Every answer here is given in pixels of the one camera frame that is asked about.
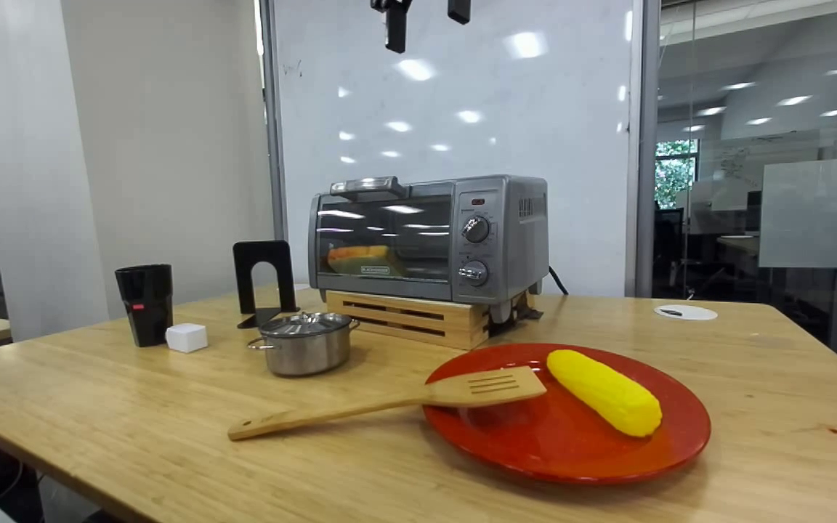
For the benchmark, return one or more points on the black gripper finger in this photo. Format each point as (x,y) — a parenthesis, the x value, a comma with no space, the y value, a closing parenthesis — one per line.
(459,9)
(397,20)

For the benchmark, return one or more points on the oven knob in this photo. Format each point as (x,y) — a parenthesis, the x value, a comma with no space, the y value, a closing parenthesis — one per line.
(475,272)
(475,227)

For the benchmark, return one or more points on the whiteboard panel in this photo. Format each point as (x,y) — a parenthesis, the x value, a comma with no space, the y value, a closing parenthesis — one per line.
(551,87)

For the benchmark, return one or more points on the silver toaster oven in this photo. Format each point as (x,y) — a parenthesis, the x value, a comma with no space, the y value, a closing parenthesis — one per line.
(404,240)

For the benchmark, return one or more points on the wooden crate stand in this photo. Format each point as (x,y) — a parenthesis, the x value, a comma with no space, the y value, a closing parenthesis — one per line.
(430,321)

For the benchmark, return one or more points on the small steel pot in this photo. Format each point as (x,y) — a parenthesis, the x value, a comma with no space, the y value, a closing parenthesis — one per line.
(298,343)

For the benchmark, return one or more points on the black plastic cup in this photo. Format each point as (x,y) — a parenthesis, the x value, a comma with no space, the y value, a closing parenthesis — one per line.
(147,298)

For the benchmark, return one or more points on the white table grommet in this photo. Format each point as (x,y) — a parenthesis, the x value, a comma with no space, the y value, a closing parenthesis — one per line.
(687,312)

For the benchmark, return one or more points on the wooden slotted spatula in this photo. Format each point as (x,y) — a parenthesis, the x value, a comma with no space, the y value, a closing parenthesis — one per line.
(459,391)

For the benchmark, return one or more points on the small white box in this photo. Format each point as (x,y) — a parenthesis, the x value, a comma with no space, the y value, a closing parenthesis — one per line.
(186,337)

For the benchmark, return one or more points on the yellow toy corn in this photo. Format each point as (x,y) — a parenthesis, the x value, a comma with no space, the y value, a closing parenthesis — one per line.
(617,399)

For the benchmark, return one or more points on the red plate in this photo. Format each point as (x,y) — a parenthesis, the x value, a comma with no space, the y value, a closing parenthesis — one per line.
(562,439)

